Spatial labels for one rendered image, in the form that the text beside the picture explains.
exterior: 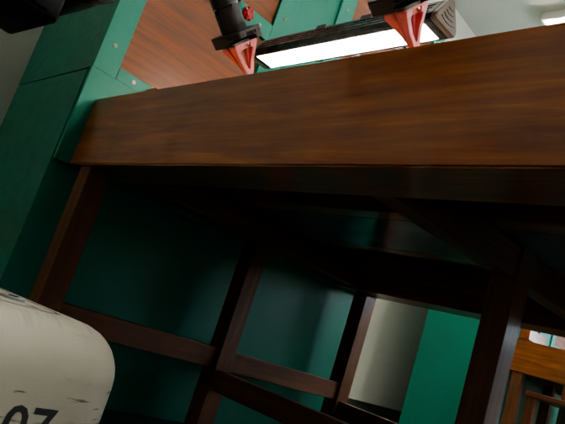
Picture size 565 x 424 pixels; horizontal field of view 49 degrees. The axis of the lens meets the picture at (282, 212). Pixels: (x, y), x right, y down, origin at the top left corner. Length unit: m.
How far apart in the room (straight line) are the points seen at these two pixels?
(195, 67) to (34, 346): 1.41
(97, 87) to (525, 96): 1.19
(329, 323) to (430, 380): 1.82
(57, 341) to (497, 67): 0.58
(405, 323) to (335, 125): 3.70
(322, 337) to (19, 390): 1.85
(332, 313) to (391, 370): 2.22
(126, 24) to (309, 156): 0.95
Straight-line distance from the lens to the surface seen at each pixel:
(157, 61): 1.82
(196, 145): 1.19
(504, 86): 0.79
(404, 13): 1.06
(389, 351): 4.46
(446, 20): 1.40
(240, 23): 1.36
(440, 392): 4.05
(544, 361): 3.90
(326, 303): 2.32
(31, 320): 0.57
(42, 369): 0.57
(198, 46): 1.90
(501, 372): 1.34
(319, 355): 2.34
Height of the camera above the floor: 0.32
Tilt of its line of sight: 11 degrees up
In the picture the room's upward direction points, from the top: 18 degrees clockwise
